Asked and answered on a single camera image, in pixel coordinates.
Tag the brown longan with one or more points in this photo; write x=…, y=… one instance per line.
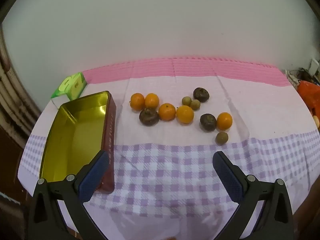
x=186, y=101
x=221, y=138
x=195, y=104

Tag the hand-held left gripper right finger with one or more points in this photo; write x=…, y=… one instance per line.
x=226, y=175

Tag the dark purple mangosteen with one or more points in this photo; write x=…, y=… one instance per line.
x=207, y=122
x=201, y=94
x=149, y=116

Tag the gold and red tin box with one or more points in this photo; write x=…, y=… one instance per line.
x=75, y=135

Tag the orange mandarin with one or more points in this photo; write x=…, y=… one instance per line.
x=152, y=100
x=167, y=111
x=224, y=121
x=185, y=114
x=137, y=101

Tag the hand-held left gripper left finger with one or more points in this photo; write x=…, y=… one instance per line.
x=95, y=175

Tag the orange plastic bag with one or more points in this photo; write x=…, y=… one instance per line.
x=308, y=93

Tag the green tissue box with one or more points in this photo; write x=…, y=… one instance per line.
x=72, y=85

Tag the beige patterned curtain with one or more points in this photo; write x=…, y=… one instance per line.
x=12, y=92

